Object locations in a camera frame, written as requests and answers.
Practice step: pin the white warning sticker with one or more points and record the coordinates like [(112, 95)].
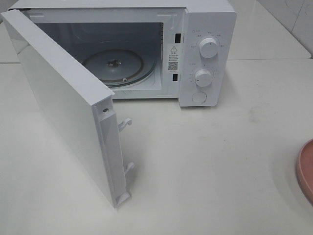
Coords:
[(173, 53)]

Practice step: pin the pink round plate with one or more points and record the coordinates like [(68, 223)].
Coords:
[(304, 170)]

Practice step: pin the white microwave oven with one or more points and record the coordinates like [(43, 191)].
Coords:
[(86, 27)]

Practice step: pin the white microwave door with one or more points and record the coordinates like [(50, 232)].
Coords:
[(76, 103)]

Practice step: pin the round white door button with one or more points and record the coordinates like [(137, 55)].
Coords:
[(199, 97)]

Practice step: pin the white microwave knob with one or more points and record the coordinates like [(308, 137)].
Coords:
[(208, 47), (203, 78)]

